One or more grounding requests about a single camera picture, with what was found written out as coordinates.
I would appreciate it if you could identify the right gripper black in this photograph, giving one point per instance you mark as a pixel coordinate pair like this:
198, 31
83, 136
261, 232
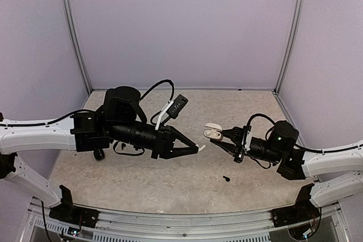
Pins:
237, 151

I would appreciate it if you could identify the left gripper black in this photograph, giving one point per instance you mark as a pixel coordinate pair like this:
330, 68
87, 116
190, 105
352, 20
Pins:
165, 141

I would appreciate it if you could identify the white earbud charging case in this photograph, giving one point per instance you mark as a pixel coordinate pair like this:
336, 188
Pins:
213, 131

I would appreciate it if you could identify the black earbud charging case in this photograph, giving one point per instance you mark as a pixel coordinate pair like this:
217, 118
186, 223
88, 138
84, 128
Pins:
99, 155

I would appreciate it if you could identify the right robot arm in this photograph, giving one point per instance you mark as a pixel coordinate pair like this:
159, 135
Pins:
296, 163

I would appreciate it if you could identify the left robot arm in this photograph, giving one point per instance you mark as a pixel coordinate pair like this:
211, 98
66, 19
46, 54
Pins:
119, 119

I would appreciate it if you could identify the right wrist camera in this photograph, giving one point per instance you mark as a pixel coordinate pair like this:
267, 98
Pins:
247, 138

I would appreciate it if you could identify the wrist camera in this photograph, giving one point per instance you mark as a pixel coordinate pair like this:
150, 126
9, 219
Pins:
172, 109
247, 138

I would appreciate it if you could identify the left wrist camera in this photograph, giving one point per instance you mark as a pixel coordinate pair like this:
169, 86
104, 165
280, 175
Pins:
172, 109

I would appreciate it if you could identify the aluminium front rail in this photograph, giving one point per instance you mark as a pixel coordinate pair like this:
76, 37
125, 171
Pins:
118, 225

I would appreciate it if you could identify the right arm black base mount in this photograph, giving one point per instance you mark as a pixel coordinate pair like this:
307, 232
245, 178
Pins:
302, 210

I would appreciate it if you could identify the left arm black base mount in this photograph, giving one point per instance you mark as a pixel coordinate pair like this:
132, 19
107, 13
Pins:
68, 212

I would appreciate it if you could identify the right aluminium frame post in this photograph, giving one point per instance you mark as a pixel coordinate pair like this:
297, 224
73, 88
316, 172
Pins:
298, 6

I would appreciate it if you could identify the aluminium frame post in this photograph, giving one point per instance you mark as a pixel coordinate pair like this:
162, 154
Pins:
76, 46
298, 6

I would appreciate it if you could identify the left aluminium frame post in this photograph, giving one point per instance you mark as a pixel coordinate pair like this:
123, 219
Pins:
76, 46

